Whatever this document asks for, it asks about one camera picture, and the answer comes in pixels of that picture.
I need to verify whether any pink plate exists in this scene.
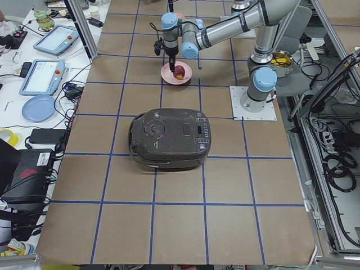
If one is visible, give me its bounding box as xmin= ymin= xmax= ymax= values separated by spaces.
xmin=160 ymin=61 xmax=192 ymax=85

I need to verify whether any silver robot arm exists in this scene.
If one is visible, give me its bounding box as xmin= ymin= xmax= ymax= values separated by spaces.
xmin=154 ymin=0 xmax=299 ymax=113
xmin=168 ymin=0 xmax=251 ymax=12

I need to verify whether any green glass bottle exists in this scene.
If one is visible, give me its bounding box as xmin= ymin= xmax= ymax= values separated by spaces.
xmin=34 ymin=9 xmax=55 ymax=32

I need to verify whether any black power adapter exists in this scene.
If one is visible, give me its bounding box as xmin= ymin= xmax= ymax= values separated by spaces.
xmin=29 ymin=129 xmax=65 ymax=145

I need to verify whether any blue teach pendant near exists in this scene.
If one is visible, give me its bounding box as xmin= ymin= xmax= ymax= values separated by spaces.
xmin=19 ymin=59 xmax=65 ymax=96

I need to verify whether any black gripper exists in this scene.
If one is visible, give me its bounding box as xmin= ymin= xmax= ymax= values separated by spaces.
xmin=165 ymin=0 xmax=178 ymax=73

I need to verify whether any black computer box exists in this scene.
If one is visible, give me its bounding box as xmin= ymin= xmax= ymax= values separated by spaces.
xmin=1 ymin=148 xmax=55 ymax=204

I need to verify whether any dark grey rice cooker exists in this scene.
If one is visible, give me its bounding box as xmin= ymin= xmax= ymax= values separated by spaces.
xmin=128 ymin=108 xmax=212 ymax=170

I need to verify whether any blue teach pendant far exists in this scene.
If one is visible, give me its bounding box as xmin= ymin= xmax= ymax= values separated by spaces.
xmin=33 ymin=25 xmax=79 ymax=56

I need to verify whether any blue teach pendant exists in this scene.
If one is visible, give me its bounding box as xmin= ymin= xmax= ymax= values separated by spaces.
xmin=19 ymin=59 xmax=65 ymax=96
xmin=33 ymin=25 xmax=79 ymax=56

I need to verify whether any aluminium frame post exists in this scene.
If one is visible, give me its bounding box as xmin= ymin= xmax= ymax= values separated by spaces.
xmin=64 ymin=0 xmax=98 ymax=60

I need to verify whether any pink bowl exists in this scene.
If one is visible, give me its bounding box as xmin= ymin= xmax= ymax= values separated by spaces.
xmin=174 ymin=12 xmax=185 ymax=19

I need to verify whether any red apple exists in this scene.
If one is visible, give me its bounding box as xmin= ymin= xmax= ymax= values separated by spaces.
xmin=173 ymin=65 xmax=186 ymax=80

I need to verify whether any yellow tape roll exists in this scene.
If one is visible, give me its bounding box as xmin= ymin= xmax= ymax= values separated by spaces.
xmin=0 ymin=129 xmax=19 ymax=147

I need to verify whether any grey office chair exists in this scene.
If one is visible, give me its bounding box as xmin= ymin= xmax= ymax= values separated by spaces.
xmin=276 ymin=6 xmax=312 ymax=97

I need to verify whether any blue plate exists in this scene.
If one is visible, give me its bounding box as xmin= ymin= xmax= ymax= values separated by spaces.
xmin=21 ymin=94 xmax=55 ymax=123

